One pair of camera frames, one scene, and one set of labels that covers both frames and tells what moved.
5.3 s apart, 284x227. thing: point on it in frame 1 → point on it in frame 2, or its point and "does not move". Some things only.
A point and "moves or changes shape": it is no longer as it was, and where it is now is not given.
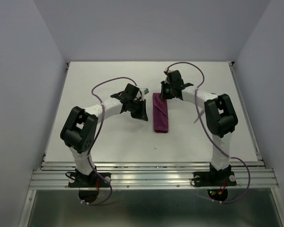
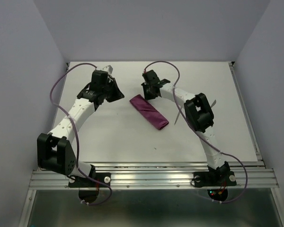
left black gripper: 142,115 → 118,94
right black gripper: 163,95 → 146,97
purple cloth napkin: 160,114 moves or changes shape
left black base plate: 92,180 does not move
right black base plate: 214,178 does not move
